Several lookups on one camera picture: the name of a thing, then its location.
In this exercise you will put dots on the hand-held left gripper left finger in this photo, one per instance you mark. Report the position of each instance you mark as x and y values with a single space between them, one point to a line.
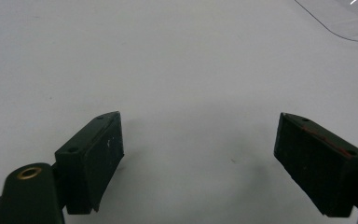
88 161

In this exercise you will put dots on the clear plastic container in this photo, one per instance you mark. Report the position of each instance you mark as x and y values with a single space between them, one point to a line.
345 18

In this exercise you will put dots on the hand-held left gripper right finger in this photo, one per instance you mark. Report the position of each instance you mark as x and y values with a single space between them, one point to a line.
317 168

